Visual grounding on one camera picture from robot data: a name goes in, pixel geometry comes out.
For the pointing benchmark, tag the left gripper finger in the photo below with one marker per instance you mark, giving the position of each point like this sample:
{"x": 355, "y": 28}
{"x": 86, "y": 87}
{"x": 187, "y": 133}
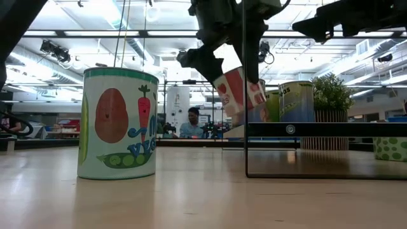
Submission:
{"x": 210, "y": 63}
{"x": 252, "y": 54}

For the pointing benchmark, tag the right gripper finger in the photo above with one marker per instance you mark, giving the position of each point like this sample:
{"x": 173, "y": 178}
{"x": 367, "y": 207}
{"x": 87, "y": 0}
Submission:
{"x": 314, "y": 23}

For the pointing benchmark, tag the red white tomato can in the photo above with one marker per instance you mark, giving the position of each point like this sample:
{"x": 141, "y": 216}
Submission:
{"x": 233, "y": 92}

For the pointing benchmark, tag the green orange labelled can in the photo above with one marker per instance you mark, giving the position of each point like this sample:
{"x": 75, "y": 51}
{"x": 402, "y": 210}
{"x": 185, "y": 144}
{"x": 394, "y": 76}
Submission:
{"x": 273, "y": 106}

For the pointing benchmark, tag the yellowish labelled can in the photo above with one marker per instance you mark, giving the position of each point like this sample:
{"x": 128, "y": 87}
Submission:
{"x": 238, "y": 121}

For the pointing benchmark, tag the yellow-green blue peas can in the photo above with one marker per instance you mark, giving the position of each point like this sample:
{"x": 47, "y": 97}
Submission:
{"x": 295, "y": 101}

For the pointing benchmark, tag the green polka dot can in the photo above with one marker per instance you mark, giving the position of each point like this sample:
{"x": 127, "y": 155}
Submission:
{"x": 391, "y": 149}

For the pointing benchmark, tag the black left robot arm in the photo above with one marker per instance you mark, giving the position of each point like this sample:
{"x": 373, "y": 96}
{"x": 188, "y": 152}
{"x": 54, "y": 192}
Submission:
{"x": 16, "y": 25}

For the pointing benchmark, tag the small black robot arm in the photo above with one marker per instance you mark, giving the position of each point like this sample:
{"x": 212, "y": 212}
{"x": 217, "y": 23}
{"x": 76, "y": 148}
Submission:
{"x": 213, "y": 128}
{"x": 168, "y": 128}

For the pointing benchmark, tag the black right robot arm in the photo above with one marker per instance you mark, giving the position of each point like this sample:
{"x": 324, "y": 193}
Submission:
{"x": 395, "y": 12}

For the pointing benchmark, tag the white cylindrical tank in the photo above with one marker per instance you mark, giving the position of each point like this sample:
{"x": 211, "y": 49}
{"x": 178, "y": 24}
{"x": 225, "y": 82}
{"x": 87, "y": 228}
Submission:
{"x": 176, "y": 105}

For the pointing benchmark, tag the person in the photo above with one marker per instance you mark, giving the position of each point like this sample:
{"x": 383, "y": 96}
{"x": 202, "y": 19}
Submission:
{"x": 192, "y": 128}

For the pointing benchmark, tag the potted green plant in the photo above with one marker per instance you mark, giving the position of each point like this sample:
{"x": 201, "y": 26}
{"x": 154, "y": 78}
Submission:
{"x": 330, "y": 93}

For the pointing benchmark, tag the blue storage bin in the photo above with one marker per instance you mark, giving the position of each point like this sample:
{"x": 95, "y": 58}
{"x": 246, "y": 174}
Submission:
{"x": 397, "y": 119}

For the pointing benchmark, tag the mixed vegetables can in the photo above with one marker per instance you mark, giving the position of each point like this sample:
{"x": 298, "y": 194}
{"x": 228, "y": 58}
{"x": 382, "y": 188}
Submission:
{"x": 117, "y": 127}

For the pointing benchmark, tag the black rig crossbeam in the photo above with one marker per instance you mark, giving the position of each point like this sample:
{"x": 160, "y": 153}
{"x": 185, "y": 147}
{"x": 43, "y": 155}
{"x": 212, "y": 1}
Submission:
{"x": 95, "y": 33}

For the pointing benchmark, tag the red storage bins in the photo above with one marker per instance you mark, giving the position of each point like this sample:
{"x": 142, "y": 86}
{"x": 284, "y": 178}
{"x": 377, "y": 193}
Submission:
{"x": 71, "y": 123}

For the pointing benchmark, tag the black spotlight cluster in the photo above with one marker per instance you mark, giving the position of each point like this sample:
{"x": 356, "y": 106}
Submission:
{"x": 55, "y": 52}

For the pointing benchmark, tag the black hanging camera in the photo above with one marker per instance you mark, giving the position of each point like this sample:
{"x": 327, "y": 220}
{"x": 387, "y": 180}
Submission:
{"x": 264, "y": 49}

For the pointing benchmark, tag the thin black metal frame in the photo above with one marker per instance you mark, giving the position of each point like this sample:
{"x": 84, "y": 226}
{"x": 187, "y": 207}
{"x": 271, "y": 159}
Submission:
{"x": 189, "y": 81}

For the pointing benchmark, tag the black table rig frame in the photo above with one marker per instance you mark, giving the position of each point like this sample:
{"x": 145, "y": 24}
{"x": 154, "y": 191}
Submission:
{"x": 197, "y": 143}

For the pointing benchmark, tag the wooden shelf black frame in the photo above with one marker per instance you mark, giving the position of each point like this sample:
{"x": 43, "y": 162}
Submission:
{"x": 334, "y": 129}

